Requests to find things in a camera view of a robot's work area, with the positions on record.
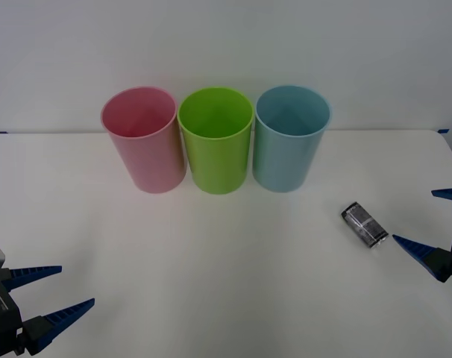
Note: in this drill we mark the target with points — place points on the pale blue plastic waste bin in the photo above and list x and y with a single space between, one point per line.
282 164

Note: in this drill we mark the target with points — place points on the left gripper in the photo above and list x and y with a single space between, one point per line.
0 320

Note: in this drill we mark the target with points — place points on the green plastic waste bin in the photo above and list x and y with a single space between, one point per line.
216 168

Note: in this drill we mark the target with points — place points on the black drink can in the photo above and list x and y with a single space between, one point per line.
364 225

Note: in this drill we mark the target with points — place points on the pink plastic waste bin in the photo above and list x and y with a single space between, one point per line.
147 164

